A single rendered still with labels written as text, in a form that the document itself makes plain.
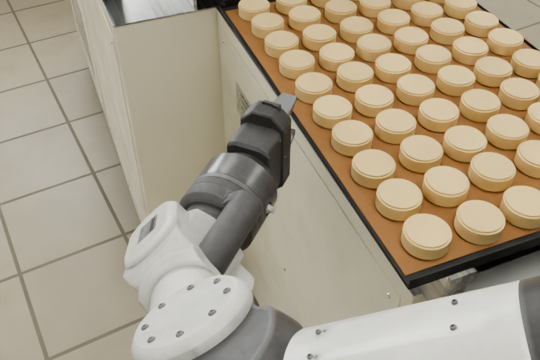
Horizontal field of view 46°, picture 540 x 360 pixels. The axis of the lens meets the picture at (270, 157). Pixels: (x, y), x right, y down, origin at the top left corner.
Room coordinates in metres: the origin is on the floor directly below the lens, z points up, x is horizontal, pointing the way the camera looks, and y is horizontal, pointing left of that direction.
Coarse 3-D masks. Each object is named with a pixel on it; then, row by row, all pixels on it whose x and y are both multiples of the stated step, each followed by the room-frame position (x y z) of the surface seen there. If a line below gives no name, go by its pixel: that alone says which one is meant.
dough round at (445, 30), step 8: (432, 24) 0.85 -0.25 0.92; (440, 24) 0.85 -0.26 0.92; (448, 24) 0.85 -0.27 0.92; (456, 24) 0.85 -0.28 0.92; (432, 32) 0.84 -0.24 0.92; (440, 32) 0.83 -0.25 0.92; (448, 32) 0.82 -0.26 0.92; (456, 32) 0.82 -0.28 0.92; (440, 40) 0.82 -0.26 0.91; (448, 40) 0.82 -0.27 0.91
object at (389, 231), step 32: (352, 0) 0.96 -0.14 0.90; (352, 96) 0.69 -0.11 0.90; (448, 96) 0.69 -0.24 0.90; (320, 128) 0.63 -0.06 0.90; (416, 128) 0.63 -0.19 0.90; (480, 128) 0.63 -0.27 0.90; (448, 160) 0.56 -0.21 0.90; (512, 160) 0.56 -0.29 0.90; (352, 192) 0.51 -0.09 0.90; (480, 192) 0.51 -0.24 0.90; (384, 224) 0.46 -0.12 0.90; (448, 224) 0.46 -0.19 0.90; (512, 224) 0.46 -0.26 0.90; (448, 256) 0.42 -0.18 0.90
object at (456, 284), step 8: (464, 272) 0.39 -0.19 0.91; (472, 272) 0.39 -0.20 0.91; (440, 280) 0.40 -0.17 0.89; (448, 280) 0.39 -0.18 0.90; (456, 280) 0.39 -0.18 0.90; (464, 280) 0.39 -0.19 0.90; (472, 280) 0.39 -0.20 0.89; (424, 288) 0.42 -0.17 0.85; (432, 288) 0.41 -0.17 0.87; (440, 288) 0.40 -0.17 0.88; (448, 288) 0.38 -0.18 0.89; (456, 288) 0.40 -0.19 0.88; (464, 288) 0.40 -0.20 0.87; (424, 296) 0.41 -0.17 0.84; (432, 296) 0.40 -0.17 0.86; (440, 296) 0.39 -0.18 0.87
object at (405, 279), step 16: (224, 0) 0.94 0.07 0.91; (240, 0) 0.95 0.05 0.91; (272, 0) 0.96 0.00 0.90; (224, 16) 0.91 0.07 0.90; (304, 128) 0.63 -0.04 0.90; (336, 176) 0.54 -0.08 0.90; (368, 224) 0.46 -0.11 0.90; (512, 240) 0.44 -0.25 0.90; (528, 240) 0.43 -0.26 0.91; (464, 256) 0.42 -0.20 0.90; (480, 256) 0.41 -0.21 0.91; (496, 256) 0.41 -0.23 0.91; (400, 272) 0.40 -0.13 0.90; (416, 272) 0.40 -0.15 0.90; (432, 272) 0.39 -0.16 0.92; (448, 272) 0.39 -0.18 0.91
